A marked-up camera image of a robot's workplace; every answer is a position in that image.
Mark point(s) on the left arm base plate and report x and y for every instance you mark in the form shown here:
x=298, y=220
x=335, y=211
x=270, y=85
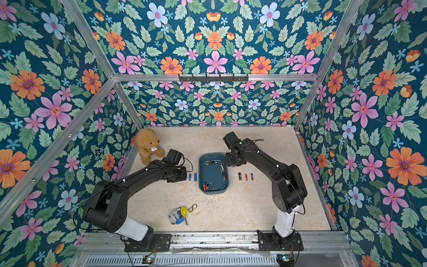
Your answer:
x=150, y=243

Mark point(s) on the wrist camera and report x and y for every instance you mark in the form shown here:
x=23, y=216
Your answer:
x=173, y=157
x=231, y=140

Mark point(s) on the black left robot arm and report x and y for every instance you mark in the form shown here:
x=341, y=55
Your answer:
x=107, y=206

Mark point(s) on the teal plastic storage box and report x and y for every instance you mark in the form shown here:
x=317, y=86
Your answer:
x=213, y=173

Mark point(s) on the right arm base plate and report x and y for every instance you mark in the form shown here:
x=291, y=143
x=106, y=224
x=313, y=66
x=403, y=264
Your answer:
x=272, y=241

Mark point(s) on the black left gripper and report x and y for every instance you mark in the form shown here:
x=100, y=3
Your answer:
x=183, y=177

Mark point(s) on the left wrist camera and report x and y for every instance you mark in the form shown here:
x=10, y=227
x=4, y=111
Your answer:
x=173, y=157

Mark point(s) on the keychain toy with yellow cap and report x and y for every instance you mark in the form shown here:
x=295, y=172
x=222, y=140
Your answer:
x=179, y=215

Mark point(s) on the brown teddy bear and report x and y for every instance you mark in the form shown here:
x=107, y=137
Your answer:
x=148, y=144

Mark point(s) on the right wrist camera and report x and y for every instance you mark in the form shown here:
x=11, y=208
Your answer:
x=231, y=140

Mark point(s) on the black hook rail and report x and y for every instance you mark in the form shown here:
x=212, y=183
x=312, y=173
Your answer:
x=213, y=78

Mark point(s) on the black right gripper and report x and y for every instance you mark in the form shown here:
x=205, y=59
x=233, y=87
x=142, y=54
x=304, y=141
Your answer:
x=232, y=159

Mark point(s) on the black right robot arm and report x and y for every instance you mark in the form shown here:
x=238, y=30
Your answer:
x=288, y=187

